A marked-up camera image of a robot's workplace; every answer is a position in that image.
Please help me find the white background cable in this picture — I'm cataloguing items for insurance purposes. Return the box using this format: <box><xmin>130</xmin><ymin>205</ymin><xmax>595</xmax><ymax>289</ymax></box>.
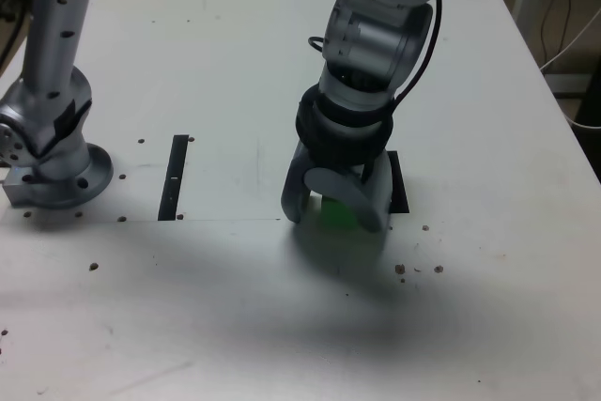
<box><xmin>538</xmin><ymin>6</ymin><xmax>601</xmax><ymax>130</ymax></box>

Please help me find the black background cable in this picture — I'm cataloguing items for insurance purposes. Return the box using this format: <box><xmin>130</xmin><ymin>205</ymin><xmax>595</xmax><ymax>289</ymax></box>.
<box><xmin>539</xmin><ymin>0</ymin><xmax>572</xmax><ymax>64</ymax></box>

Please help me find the black tape square outline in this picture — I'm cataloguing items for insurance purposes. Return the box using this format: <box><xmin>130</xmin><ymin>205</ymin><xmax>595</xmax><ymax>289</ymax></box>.
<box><xmin>387</xmin><ymin>150</ymin><xmax>410</xmax><ymax>214</ymax></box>

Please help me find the green cube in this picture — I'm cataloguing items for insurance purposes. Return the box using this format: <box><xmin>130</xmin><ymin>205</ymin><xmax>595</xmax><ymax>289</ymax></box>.
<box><xmin>320</xmin><ymin>196</ymin><xmax>362</xmax><ymax>231</ymax></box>

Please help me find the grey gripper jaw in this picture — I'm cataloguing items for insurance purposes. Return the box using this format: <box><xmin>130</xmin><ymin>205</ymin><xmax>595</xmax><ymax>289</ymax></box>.
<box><xmin>303</xmin><ymin>151</ymin><xmax>393</xmax><ymax>235</ymax></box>
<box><xmin>280</xmin><ymin>144</ymin><xmax>325</xmax><ymax>224</ymax></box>

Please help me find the black tape strip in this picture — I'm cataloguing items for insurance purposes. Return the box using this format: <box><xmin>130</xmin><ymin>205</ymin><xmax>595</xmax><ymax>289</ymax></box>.
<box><xmin>157</xmin><ymin>134</ymin><xmax>189</xmax><ymax>223</ymax></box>

